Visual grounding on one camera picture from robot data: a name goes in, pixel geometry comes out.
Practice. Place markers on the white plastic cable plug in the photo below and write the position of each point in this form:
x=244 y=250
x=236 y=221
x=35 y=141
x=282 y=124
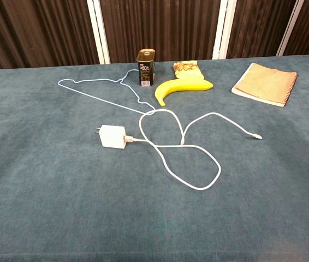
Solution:
x=112 y=136

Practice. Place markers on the teal table cloth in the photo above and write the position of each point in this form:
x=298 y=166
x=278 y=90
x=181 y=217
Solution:
x=154 y=169

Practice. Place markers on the yellow banana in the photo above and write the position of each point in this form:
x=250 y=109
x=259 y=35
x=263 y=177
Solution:
x=181 y=88

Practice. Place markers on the black and gold tin can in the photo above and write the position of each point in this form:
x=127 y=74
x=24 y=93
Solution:
x=145 y=68

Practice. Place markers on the yellow snack packet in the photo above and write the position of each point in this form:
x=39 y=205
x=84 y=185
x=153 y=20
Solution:
x=187 y=70

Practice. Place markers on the brown spiral notebook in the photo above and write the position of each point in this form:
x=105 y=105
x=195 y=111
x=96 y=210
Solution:
x=265 y=84

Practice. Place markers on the white partition frame post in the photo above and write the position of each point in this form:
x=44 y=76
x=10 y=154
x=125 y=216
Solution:
x=289 y=27
x=98 y=30
x=224 y=27

